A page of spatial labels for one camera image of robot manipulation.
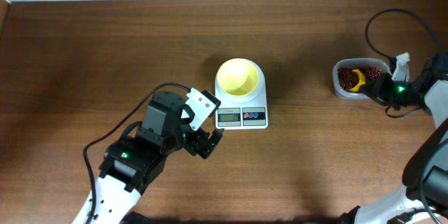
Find yellow plastic bowl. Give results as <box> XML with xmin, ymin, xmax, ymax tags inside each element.
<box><xmin>216</xmin><ymin>58</ymin><xmax>260</xmax><ymax>96</ymax></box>

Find white digital kitchen scale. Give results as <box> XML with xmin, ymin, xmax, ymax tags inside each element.
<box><xmin>215</xmin><ymin>60</ymin><xmax>269</xmax><ymax>130</ymax></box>

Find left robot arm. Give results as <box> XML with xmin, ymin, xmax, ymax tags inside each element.
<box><xmin>74</xmin><ymin>89</ymin><xmax>223</xmax><ymax>223</ymax></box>

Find clear plastic container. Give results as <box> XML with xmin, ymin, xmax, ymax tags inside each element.
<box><xmin>332</xmin><ymin>58</ymin><xmax>390</xmax><ymax>100</ymax></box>

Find yellow plastic measuring scoop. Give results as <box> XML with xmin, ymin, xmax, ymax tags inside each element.
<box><xmin>348</xmin><ymin>69</ymin><xmax>366</xmax><ymax>92</ymax></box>

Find left black camera cable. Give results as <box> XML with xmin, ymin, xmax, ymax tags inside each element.
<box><xmin>83</xmin><ymin>82</ymin><xmax>192</xmax><ymax>224</ymax></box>

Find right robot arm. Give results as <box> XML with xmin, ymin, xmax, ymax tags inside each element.
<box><xmin>337</xmin><ymin>52</ymin><xmax>447</xmax><ymax>224</ymax></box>

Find red beans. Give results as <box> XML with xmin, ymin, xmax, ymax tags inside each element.
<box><xmin>337</xmin><ymin>67</ymin><xmax>382</xmax><ymax>92</ymax></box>

